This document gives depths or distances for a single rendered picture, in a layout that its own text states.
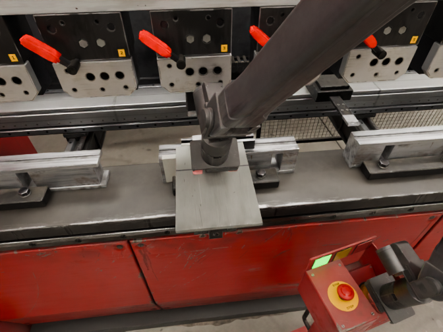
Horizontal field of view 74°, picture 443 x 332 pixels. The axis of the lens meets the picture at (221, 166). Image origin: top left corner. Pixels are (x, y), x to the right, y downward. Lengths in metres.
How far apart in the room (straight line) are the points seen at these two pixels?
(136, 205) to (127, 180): 0.10
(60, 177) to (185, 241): 0.39
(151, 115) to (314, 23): 0.81
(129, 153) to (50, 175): 1.48
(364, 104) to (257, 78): 0.86
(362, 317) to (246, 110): 0.60
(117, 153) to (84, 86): 1.72
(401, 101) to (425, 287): 0.73
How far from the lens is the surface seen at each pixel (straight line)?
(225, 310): 1.55
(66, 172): 0.89
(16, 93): 0.75
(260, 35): 0.59
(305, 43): 0.28
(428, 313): 1.88
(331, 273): 0.86
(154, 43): 0.58
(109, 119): 1.06
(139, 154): 2.33
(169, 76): 0.65
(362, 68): 0.75
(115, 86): 0.67
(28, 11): 0.66
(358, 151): 0.94
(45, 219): 0.90
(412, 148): 1.04
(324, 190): 0.89
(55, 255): 1.01
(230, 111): 0.41
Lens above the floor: 1.51
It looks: 45 degrees down
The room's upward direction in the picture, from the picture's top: straight up
